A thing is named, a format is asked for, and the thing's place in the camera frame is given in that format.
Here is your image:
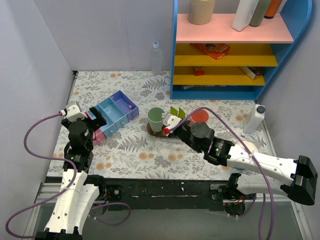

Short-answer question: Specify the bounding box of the pink plastic cup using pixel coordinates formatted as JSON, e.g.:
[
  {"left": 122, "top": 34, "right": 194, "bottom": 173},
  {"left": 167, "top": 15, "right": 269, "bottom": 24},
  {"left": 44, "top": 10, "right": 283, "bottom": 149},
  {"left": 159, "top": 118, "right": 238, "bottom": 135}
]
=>
[{"left": 190, "top": 109, "right": 210, "bottom": 123}]

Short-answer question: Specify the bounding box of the lime green toothpaste tube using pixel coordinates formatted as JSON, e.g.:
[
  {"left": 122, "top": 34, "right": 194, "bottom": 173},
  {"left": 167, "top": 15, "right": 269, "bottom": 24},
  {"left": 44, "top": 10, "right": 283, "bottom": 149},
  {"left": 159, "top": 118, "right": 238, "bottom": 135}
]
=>
[
  {"left": 170, "top": 106, "right": 179, "bottom": 116},
  {"left": 178, "top": 107, "right": 186, "bottom": 120}
]

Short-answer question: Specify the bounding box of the green plastic cup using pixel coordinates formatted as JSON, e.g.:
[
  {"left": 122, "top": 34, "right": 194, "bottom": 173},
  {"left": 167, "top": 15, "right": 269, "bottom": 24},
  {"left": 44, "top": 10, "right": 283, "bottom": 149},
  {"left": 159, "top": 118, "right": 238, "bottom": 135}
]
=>
[{"left": 147, "top": 107, "right": 165, "bottom": 133}]

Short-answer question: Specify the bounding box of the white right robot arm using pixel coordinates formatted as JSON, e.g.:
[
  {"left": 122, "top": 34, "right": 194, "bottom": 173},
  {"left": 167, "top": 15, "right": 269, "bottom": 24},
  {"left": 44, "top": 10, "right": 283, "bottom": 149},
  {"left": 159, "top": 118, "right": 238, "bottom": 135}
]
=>
[{"left": 168, "top": 121, "right": 318, "bottom": 206}]

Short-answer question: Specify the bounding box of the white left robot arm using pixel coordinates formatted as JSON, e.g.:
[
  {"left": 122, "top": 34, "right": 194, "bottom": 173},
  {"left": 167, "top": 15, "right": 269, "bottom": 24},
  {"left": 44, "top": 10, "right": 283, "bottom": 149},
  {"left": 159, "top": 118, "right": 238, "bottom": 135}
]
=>
[{"left": 35, "top": 103, "right": 107, "bottom": 240}]

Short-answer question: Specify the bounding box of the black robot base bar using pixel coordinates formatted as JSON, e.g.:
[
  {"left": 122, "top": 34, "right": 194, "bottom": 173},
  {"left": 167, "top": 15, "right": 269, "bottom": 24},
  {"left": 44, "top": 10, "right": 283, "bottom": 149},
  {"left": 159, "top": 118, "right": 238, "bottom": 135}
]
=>
[{"left": 77, "top": 177, "right": 258, "bottom": 212}]

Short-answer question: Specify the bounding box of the oval wooden tray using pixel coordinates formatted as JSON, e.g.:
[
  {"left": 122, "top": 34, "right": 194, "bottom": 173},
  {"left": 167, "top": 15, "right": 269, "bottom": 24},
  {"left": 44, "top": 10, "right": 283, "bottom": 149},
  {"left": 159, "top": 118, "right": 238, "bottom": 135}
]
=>
[{"left": 147, "top": 123, "right": 171, "bottom": 138}]

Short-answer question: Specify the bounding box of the pink drawer box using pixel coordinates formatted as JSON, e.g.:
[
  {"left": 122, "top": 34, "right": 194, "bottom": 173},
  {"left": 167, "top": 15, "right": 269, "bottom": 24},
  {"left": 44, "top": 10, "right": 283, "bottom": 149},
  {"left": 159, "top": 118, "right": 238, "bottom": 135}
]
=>
[{"left": 85, "top": 111, "right": 106, "bottom": 146}]

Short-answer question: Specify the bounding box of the light blue drawer box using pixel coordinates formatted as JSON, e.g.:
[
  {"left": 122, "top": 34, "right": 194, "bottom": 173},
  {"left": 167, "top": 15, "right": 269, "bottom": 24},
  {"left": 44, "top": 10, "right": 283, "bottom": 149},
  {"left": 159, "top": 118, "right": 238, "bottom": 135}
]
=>
[{"left": 98, "top": 97, "right": 129, "bottom": 129}]

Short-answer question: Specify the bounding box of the purple drawer box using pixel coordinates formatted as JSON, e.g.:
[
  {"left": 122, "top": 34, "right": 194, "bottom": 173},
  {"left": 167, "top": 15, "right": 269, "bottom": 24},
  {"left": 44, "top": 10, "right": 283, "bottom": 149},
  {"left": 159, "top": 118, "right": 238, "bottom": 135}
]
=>
[{"left": 110, "top": 90, "right": 139, "bottom": 121}]

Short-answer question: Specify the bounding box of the toilet paper roll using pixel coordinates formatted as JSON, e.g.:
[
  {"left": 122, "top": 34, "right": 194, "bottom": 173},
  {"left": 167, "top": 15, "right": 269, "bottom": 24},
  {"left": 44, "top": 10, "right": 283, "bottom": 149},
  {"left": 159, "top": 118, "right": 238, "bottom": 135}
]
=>
[{"left": 237, "top": 141, "right": 259, "bottom": 153}]

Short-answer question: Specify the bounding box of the white bottle grey cap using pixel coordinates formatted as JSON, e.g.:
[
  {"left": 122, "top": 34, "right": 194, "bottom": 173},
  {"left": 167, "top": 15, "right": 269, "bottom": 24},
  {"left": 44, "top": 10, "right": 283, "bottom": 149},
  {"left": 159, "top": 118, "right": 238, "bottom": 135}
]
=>
[{"left": 243, "top": 104, "right": 266, "bottom": 133}]

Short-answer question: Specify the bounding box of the red small box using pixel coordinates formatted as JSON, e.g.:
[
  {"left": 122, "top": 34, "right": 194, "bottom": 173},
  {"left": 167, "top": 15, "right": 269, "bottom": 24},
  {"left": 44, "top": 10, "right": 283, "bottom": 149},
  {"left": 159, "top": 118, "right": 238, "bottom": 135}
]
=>
[{"left": 194, "top": 66, "right": 205, "bottom": 76}]

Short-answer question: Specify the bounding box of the blue wooden shelf unit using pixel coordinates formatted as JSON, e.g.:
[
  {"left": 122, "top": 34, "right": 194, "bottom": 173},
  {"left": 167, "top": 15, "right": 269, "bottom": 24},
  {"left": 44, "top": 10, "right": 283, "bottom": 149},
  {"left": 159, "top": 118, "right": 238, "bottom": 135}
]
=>
[{"left": 170, "top": 0, "right": 313, "bottom": 101}]

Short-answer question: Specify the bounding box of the white brown flat box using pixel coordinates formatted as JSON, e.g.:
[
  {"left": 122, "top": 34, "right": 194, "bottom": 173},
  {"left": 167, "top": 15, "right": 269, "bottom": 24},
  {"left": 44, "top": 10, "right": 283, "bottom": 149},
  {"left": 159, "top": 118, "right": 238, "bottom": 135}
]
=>
[{"left": 238, "top": 66, "right": 263, "bottom": 80}]

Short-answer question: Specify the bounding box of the clear plastic water bottle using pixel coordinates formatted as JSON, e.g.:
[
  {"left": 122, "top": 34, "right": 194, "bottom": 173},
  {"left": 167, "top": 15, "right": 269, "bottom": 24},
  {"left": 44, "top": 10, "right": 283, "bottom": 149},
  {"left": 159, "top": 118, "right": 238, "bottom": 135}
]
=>
[{"left": 150, "top": 41, "right": 162, "bottom": 75}]

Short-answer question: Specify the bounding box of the red orange snack box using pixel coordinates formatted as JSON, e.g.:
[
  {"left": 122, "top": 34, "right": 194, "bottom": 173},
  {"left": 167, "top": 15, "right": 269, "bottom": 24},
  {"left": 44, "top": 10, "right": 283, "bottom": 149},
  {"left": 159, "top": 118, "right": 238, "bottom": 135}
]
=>
[{"left": 191, "top": 43, "right": 231, "bottom": 60}]

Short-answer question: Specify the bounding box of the beige paper towel roll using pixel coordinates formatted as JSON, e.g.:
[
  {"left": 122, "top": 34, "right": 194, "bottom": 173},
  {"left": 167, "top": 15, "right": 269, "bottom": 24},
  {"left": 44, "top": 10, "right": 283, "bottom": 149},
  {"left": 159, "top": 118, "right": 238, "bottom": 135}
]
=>
[{"left": 188, "top": 0, "right": 216, "bottom": 25}]

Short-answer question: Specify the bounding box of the white tall bottle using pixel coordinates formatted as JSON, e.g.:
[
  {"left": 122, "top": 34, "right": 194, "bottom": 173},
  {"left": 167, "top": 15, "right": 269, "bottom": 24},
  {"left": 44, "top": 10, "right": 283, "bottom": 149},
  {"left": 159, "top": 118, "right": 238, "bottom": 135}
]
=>
[{"left": 231, "top": 0, "right": 259, "bottom": 32}]

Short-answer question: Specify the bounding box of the grey green bottle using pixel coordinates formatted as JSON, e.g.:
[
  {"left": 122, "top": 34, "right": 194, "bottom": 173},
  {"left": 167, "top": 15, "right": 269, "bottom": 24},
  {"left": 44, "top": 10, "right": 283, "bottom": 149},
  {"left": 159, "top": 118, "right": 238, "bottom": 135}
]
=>
[{"left": 249, "top": 0, "right": 271, "bottom": 27}]

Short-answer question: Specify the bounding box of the orange bottle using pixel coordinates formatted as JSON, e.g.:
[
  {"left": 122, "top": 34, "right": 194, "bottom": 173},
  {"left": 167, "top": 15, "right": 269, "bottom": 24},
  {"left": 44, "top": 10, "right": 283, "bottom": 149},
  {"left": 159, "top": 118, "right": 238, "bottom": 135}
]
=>
[{"left": 264, "top": 0, "right": 283, "bottom": 19}]

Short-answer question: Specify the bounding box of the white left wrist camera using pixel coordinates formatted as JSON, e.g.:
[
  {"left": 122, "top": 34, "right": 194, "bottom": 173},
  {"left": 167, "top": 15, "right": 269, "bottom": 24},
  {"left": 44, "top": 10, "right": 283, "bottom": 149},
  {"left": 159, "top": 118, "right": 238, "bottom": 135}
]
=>
[{"left": 59, "top": 102, "right": 88, "bottom": 122}]

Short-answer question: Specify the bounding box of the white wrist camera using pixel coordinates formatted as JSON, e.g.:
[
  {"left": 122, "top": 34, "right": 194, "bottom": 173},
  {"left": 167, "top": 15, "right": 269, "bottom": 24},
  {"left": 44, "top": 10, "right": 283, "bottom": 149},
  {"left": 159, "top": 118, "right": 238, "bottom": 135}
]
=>
[
  {"left": 59, "top": 102, "right": 88, "bottom": 122},
  {"left": 162, "top": 113, "right": 182, "bottom": 136}
]

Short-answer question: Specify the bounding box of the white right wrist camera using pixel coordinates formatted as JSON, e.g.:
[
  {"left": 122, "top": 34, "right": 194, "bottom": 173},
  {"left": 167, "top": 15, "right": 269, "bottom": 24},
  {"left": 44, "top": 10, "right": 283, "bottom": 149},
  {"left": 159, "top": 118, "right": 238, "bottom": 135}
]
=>
[{"left": 162, "top": 113, "right": 182, "bottom": 136}]

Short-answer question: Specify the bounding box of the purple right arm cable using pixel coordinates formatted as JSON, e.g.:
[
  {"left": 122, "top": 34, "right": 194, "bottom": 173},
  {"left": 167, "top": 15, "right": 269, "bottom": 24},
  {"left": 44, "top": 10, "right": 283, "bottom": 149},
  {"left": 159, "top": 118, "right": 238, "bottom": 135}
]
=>
[{"left": 169, "top": 106, "right": 276, "bottom": 240}]

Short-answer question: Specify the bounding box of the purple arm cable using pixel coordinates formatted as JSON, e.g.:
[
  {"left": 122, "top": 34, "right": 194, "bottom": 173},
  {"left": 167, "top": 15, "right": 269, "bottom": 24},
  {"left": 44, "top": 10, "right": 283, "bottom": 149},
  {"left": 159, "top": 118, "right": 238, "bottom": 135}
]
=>
[
  {"left": 5, "top": 111, "right": 131, "bottom": 237},
  {"left": 169, "top": 106, "right": 276, "bottom": 240}
]

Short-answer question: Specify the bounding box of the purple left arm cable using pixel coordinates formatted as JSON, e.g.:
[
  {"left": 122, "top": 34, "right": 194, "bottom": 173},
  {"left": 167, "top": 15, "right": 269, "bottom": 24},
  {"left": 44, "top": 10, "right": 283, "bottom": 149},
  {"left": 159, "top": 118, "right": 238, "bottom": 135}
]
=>
[{"left": 5, "top": 111, "right": 131, "bottom": 237}]

